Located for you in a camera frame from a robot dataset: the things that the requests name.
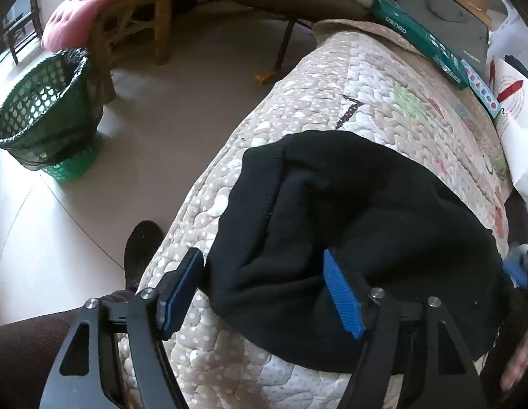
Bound beige quilted blanket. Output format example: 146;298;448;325
136;19;515;409

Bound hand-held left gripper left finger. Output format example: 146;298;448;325
40;248;204;409

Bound green mesh waste basket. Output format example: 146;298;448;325
0;48;105;182

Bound person's leg in brown trousers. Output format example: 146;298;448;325
0;289;134;409

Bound dark wooden chair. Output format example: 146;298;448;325
3;6;40;65

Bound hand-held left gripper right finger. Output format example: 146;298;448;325
323;249;487;409

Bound long green box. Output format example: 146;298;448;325
370;0;470;91

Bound white paper bag red print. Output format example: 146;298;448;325
487;6;528;207

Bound small blue box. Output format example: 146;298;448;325
459;59;502;119

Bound black pants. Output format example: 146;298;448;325
208;130;511;373

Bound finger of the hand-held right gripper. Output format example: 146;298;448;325
502;243;528;291

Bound black tablet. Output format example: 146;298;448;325
395;0;492;82

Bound person's right hand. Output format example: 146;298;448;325
499;341;528;393

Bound person's dark shoe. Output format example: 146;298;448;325
123;220;165;294

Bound pink cushion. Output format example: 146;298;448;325
41;0;142;50

